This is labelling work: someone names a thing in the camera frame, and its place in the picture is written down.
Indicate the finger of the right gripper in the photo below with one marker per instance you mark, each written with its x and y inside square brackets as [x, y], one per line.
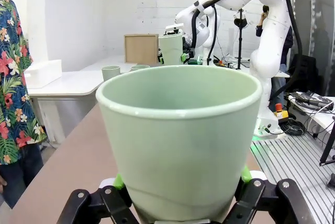
[160, 58]
[184, 57]

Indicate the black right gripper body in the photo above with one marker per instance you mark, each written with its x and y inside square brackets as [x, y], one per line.
[188, 44]

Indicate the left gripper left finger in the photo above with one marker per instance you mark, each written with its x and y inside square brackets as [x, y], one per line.
[110, 203]

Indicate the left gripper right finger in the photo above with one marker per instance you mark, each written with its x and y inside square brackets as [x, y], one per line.
[251, 197]

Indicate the pale green plastic cup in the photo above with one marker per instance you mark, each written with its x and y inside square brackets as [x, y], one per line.
[140, 67]
[110, 73]
[178, 143]
[170, 50]

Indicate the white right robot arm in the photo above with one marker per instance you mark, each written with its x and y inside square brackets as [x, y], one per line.
[272, 51]

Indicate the white plastic basket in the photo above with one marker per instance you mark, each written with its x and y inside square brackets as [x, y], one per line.
[43, 73]

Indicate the person's right hand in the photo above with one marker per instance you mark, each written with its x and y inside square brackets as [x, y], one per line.
[2, 181]

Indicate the wooden box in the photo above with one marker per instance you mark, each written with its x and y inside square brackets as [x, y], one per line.
[141, 49]

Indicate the black tripod stand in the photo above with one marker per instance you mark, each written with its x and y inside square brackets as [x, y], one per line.
[240, 40]

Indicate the cluttered background workbench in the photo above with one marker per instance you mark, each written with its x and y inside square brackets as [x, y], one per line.
[244, 64]

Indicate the black stand foot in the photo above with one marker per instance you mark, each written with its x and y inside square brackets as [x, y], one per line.
[332, 180]

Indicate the yellow red emergency stop button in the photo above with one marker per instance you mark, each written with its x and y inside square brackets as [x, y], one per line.
[281, 115]

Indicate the white side table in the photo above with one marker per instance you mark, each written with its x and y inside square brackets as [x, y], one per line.
[73, 82]

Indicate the person in blue jeans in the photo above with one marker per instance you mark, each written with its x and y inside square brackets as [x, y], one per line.
[21, 177]

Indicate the black slanted stand leg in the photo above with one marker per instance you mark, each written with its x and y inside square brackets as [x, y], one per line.
[328, 145]

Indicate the bystander in dark shirt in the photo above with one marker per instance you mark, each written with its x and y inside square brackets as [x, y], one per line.
[278, 88]

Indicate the white equipment bench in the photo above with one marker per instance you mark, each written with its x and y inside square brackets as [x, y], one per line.
[325, 119]

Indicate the black grey handheld controller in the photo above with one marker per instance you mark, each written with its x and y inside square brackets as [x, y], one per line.
[311, 101]

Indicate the black office chair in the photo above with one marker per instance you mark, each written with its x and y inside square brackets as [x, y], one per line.
[306, 72]

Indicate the person in floral shirt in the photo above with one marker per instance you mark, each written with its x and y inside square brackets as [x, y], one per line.
[15, 77]

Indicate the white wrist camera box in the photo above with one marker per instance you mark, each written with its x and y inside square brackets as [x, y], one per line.
[174, 28]

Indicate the slotted aluminium base plate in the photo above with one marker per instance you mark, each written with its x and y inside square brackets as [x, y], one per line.
[293, 161]

